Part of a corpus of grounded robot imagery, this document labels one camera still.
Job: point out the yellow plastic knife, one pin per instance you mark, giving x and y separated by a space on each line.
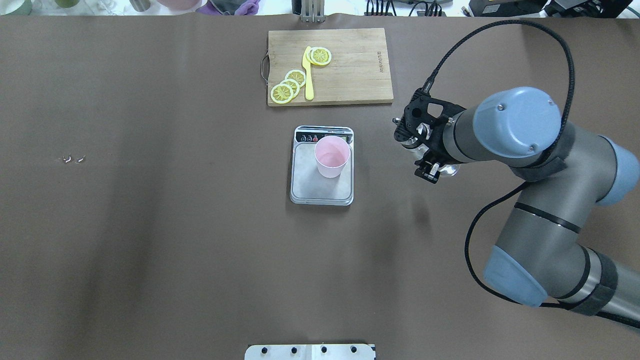
306 65

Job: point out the pink plastic cup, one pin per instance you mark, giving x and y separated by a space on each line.
331 155

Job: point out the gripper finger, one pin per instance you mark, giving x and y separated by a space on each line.
404 135
428 171

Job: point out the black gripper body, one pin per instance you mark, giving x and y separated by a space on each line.
436 148

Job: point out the digital kitchen scale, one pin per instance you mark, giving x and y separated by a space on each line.
308 186

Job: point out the lemon slice behind left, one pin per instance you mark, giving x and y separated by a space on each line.
309 55

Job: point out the small white debris bits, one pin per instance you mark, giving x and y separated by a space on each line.
67 159

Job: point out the aluminium frame post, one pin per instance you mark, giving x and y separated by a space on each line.
312 11

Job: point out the purple grey cloth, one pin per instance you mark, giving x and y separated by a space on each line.
229 7

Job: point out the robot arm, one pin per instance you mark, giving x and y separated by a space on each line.
566 172

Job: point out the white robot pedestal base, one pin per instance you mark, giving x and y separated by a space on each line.
320 351

